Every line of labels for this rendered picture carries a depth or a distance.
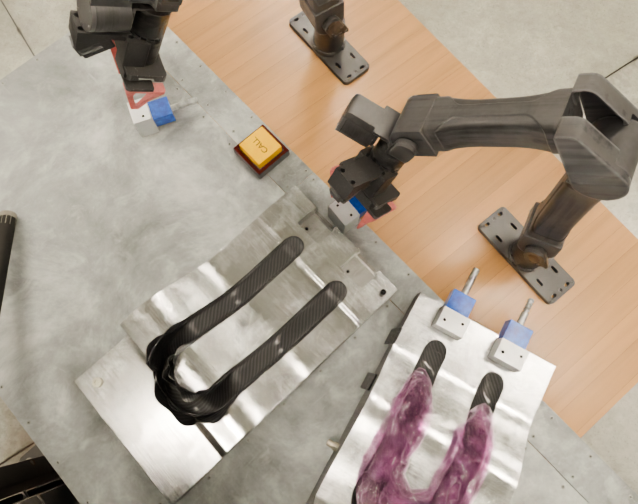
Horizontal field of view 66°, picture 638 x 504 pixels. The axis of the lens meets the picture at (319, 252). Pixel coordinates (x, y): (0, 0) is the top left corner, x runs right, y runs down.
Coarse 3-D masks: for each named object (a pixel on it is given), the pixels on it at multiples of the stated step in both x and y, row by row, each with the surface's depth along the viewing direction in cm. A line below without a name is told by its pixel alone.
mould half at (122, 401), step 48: (288, 192) 88; (240, 240) 86; (336, 240) 86; (192, 288) 82; (288, 288) 84; (384, 288) 84; (144, 336) 77; (240, 336) 80; (336, 336) 82; (144, 384) 82; (192, 384) 75; (288, 384) 79; (144, 432) 80; (192, 432) 80; (240, 432) 73; (192, 480) 78
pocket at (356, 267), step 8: (352, 256) 86; (360, 256) 87; (344, 264) 87; (352, 264) 88; (360, 264) 88; (368, 264) 86; (352, 272) 87; (360, 272) 87; (368, 272) 87; (376, 272) 86; (360, 280) 87; (368, 280) 87
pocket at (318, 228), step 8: (312, 216) 90; (320, 216) 89; (304, 224) 89; (312, 224) 90; (320, 224) 90; (328, 224) 88; (312, 232) 89; (320, 232) 89; (328, 232) 89; (320, 240) 89
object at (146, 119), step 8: (128, 104) 96; (152, 104) 98; (160, 104) 98; (168, 104) 98; (176, 104) 99; (184, 104) 99; (192, 104) 100; (136, 112) 96; (144, 112) 96; (152, 112) 97; (160, 112) 97; (168, 112) 97; (136, 120) 95; (144, 120) 96; (152, 120) 96; (160, 120) 98; (168, 120) 99; (144, 128) 98; (152, 128) 99; (144, 136) 100
